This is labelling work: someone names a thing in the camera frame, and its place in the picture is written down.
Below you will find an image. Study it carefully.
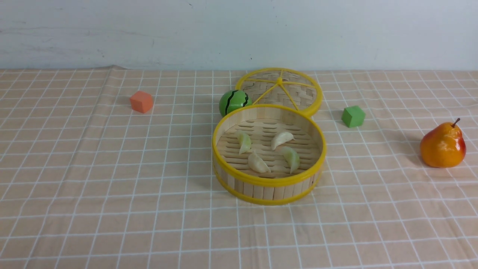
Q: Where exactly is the green dumpling front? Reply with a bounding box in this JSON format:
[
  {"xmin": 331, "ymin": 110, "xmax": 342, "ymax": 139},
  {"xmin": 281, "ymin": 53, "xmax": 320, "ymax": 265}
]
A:
[{"xmin": 235, "ymin": 130, "xmax": 252, "ymax": 154}]

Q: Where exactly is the green watermelon toy ball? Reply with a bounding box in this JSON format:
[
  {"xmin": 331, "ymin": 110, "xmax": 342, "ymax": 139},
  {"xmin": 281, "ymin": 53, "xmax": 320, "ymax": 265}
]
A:
[{"xmin": 219, "ymin": 90, "xmax": 253, "ymax": 117}]

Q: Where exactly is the checkered beige tablecloth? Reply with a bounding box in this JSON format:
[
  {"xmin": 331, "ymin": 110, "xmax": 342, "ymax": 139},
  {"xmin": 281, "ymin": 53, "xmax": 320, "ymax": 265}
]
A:
[{"xmin": 0, "ymin": 67, "xmax": 478, "ymax": 269}]

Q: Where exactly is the orange yellow toy pear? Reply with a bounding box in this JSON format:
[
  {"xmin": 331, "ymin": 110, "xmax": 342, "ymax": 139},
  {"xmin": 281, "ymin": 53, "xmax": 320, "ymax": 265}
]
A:
[{"xmin": 420, "ymin": 118, "xmax": 466, "ymax": 168}]

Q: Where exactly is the orange foam cube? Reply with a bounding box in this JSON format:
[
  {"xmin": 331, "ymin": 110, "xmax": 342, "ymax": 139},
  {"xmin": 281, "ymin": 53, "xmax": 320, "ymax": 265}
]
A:
[{"xmin": 129, "ymin": 91, "xmax": 154, "ymax": 114}]

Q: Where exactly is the white dumpling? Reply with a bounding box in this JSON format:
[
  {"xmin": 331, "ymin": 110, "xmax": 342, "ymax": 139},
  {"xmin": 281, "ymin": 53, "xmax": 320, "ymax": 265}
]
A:
[
  {"xmin": 248, "ymin": 151, "xmax": 271, "ymax": 173},
  {"xmin": 270, "ymin": 132, "xmax": 295, "ymax": 151}
]

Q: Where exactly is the pale green dumpling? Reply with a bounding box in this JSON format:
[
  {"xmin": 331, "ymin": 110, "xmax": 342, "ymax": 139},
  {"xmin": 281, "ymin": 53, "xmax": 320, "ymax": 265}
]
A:
[{"xmin": 280, "ymin": 146, "xmax": 300, "ymax": 174}]

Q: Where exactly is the green foam cube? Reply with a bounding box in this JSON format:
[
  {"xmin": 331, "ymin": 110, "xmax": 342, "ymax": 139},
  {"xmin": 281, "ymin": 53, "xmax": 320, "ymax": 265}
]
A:
[{"xmin": 341, "ymin": 105, "xmax": 366, "ymax": 128}]

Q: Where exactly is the bamboo steamer tray yellow rim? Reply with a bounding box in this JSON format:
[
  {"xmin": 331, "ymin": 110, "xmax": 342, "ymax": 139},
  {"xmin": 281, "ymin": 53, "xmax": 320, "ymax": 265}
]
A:
[{"xmin": 212, "ymin": 104, "xmax": 327, "ymax": 205}]

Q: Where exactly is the bamboo steamer lid yellow rim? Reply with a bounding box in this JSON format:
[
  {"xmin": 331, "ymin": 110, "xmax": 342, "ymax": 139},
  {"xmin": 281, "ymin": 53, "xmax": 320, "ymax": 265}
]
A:
[{"xmin": 235, "ymin": 68, "xmax": 323, "ymax": 117}]

